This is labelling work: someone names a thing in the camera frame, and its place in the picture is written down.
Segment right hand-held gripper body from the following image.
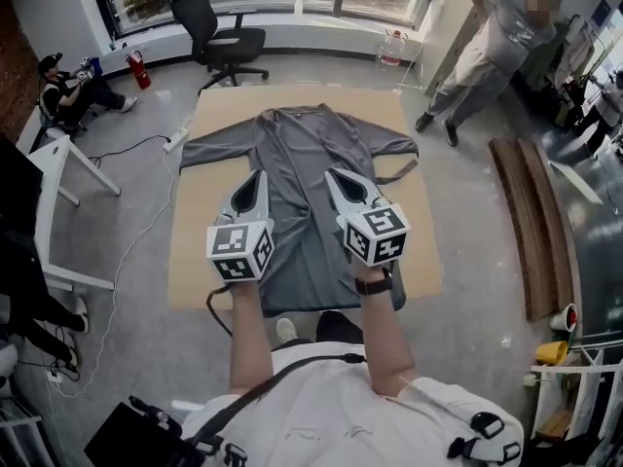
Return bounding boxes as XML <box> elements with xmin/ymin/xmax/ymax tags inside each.
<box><xmin>342</xmin><ymin>200</ymin><xmax>412</xmax><ymax>268</ymax></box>

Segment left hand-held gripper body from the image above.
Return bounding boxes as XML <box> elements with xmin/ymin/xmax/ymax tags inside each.
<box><xmin>206</xmin><ymin>211</ymin><xmax>277</xmax><ymax>283</ymax></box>

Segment grey robe garment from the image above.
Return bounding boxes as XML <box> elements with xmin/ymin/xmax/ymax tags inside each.
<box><xmin>178</xmin><ymin>103</ymin><xmax>421</xmax><ymax>318</ymax></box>

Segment person's left forearm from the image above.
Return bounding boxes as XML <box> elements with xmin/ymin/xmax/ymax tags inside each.
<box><xmin>227</xmin><ymin>278</ymin><xmax>276</xmax><ymax>394</ymax></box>

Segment person's right forearm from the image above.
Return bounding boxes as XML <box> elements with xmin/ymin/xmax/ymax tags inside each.
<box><xmin>352</xmin><ymin>264</ymin><xmax>418</xmax><ymax>399</ymax></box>

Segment tan floor board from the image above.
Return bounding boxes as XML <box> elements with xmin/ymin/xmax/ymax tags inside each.
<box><xmin>167</xmin><ymin>85</ymin><xmax>445</xmax><ymax>311</ymax></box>

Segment person's black trousers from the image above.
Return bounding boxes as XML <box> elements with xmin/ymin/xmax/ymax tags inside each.
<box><xmin>314</xmin><ymin>308</ymin><xmax>365</xmax><ymax>348</ymax></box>

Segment person's left white shoe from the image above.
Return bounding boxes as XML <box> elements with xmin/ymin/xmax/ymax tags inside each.
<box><xmin>275</xmin><ymin>317</ymin><xmax>299</xmax><ymax>345</ymax></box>

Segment large clear water jug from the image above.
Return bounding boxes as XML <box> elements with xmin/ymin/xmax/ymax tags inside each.
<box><xmin>377</xmin><ymin>29</ymin><xmax>408</xmax><ymax>67</ymax></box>

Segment red fire extinguisher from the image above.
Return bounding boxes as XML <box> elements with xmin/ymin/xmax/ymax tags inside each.
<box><xmin>125</xmin><ymin>50</ymin><xmax>152</xmax><ymax>90</ymax></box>

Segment black office chair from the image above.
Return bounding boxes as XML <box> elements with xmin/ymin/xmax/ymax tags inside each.
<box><xmin>169</xmin><ymin>0</ymin><xmax>272</xmax><ymax>91</ymax></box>

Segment white table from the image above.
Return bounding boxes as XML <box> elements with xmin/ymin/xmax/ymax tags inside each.
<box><xmin>17</xmin><ymin>133</ymin><xmax>122</xmax><ymax>292</ymax></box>

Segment person's white t-shirt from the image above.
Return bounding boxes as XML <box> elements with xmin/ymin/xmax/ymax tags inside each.
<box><xmin>180</xmin><ymin>339</ymin><xmax>526</xmax><ymax>467</ymax></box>

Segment grey metal locker cabinet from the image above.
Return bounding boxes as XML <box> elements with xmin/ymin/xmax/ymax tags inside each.
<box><xmin>426</xmin><ymin>0</ymin><xmax>493</xmax><ymax>99</ymax></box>

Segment white cup red inside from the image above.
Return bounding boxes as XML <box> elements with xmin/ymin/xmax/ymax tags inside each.
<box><xmin>548</xmin><ymin>302</ymin><xmax>581</xmax><ymax>334</ymax></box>

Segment black monitor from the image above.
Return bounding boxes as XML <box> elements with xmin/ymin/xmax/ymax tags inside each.
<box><xmin>0</xmin><ymin>136</ymin><xmax>46</xmax><ymax>242</ymax></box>

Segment black hanging buckle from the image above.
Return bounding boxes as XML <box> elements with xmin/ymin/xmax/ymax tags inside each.
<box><xmin>222</xmin><ymin>443</ymin><xmax>248</xmax><ymax>467</ymax></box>

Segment yellow plastic cup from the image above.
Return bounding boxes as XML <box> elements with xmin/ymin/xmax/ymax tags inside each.
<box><xmin>534</xmin><ymin>340</ymin><xmax>569</xmax><ymax>368</ymax></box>

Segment black hip pack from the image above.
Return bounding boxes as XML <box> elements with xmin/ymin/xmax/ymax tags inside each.
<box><xmin>83</xmin><ymin>395</ymin><xmax>205</xmax><ymax>467</ymax></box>

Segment hanging clothes rack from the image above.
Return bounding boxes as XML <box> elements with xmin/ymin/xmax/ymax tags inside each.
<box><xmin>554</xmin><ymin>13</ymin><xmax>603</xmax><ymax>94</ymax></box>

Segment white metal shelf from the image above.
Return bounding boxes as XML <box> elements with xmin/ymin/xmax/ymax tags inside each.
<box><xmin>0</xmin><ymin>396</ymin><xmax>45</xmax><ymax>467</ymax></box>

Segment brown strap wristwatch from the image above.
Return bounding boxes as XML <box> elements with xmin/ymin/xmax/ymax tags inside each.
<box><xmin>353</xmin><ymin>267</ymin><xmax>394</xmax><ymax>298</ymax></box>

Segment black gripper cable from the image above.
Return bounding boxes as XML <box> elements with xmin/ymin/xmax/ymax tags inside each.
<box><xmin>205</xmin><ymin>282</ymin><xmax>236</xmax><ymax>336</ymax></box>

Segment black floor cable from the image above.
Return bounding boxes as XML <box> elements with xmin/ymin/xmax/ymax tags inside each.
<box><xmin>86</xmin><ymin>133</ymin><xmax>172</xmax><ymax>169</ymax></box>

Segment white power cable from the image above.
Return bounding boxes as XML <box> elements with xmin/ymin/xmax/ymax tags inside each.
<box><xmin>48</xmin><ymin>148</ymin><xmax>177</xmax><ymax>398</ymax></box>

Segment black chest harness strap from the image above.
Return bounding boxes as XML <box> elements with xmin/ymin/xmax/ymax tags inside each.
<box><xmin>182</xmin><ymin>351</ymin><xmax>367</xmax><ymax>456</ymax></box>

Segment black shoulder buckle strap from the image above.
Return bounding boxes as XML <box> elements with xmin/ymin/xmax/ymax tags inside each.
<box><xmin>446</xmin><ymin>410</ymin><xmax>523</xmax><ymax>462</ymax></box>

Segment white wire rack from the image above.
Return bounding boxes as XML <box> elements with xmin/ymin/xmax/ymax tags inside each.
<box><xmin>529</xmin><ymin>336</ymin><xmax>623</xmax><ymax>456</ymax></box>

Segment blue wall sign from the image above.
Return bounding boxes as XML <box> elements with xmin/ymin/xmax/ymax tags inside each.
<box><xmin>593</xmin><ymin>0</ymin><xmax>612</xmax><ymax>31</ymax></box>

